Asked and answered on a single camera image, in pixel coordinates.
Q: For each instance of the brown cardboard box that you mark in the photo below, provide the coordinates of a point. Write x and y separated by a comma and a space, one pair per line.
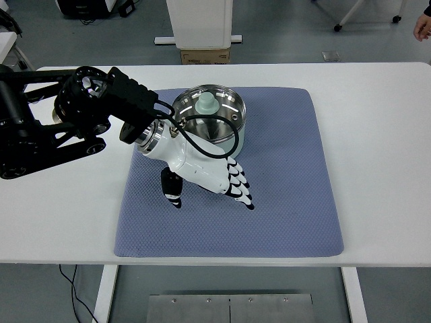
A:
205, 56

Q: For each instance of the grey metal plate with screws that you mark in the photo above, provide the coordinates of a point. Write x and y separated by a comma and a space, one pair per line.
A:
202, 309

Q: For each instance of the black and white device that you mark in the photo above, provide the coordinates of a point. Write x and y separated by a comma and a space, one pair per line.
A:
81, 6

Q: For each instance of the white wheeled frame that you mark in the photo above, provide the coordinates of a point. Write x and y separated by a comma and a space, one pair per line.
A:
350, 11

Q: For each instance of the person's hand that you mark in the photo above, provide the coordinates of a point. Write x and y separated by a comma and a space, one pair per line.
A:
422, 27

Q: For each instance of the black machine part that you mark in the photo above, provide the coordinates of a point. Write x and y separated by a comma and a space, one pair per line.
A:
10, 22

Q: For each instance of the blue textured mat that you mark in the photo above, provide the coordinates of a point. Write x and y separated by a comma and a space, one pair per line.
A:
235, 228

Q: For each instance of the small black box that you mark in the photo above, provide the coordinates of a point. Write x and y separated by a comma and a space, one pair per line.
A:
127, 9

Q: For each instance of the glass lid with green knob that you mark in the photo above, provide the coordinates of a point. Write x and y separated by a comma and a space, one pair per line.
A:
206, 104

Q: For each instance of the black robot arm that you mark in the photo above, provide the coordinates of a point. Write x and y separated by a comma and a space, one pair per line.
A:
131, 94

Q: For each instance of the white pedestal cabinet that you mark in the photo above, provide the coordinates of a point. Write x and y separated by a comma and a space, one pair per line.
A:
202, 23

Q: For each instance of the white table leg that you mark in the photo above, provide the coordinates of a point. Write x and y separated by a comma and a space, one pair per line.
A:
355, 296
104, 296

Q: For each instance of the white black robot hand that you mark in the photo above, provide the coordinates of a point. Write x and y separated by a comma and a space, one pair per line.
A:
202, 168

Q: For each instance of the white side table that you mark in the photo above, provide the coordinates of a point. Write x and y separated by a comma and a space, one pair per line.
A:
6, 45

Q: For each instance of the grey floor socket plate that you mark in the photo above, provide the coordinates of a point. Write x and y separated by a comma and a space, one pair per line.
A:
331, 56

